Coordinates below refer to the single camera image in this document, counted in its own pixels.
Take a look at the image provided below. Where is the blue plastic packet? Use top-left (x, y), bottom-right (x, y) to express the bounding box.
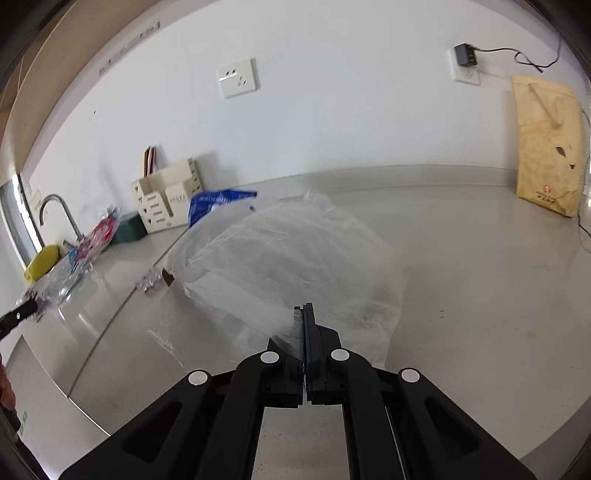
top-left (188, 188), bottom-right (258, 228)

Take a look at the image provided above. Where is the clear printed plastic wrapper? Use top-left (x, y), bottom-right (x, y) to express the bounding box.
top-left (28, 258), bottom-right (88, 320)

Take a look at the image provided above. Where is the brown paper bag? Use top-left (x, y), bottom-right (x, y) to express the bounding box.
top-left (510, 74), bottom-right (590, 219)

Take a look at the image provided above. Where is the pink snack packet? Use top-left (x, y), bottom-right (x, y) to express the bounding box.
top-left (69, 206), bottom-right (122, 273)

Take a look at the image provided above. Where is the black charger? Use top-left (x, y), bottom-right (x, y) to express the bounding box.
top-left (454, 43), bottom-right (478, 68)

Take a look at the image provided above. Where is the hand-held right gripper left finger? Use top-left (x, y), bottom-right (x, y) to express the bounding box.
top-left (58, 306), bottom-right (306, 480)

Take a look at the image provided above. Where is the white wall socket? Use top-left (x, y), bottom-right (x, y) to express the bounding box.
top-left (447, 48), bottom-right (481, 86)
top-left (217, 57), bottom-right (257, 100)

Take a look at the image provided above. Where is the cream desk organizer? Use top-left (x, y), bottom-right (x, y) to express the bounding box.
top-left (130, 157), bottom-right (204, 235)

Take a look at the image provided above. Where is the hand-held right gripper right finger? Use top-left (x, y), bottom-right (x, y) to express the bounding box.
top-left (303, 302), bottom-right (539, 480)

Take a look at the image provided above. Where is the green box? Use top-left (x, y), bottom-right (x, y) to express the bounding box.
top-left (111, 211), bottom-right (148, 244)

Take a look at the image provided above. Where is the crumpled foil wrapper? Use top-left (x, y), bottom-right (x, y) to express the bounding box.
top-left (134, 270), bottom-right (162, 294)

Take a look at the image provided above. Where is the black cable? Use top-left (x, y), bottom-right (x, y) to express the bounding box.
top-left (475, 32), bottom-right (566, 73)

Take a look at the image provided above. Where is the person's left forearm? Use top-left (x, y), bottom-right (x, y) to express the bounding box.
top-left (0, 357), bottom-right (18, 412)

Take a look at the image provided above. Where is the clear plastic bag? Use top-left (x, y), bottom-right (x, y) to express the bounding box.
top-left (164, 191), bottom-right (405, 370)

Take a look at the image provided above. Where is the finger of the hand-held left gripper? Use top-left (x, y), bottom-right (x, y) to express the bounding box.
top-left (0, 299), bottom-right (40, 341)

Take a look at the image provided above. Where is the metal faucet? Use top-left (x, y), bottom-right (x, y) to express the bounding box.
top-left (38, 194), bottom-right (86, 245)

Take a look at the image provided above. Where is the yellow sponge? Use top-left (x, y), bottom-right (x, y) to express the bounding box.
top-left (24, 244), bottom-right (62, 283)

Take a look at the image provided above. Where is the window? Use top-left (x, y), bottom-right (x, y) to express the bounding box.
top-left (0, 174), bottom-right (44, 261)

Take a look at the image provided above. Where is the wall socket strip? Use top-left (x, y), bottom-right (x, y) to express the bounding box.
top-left (99, 21), bottom-right (161, 75)

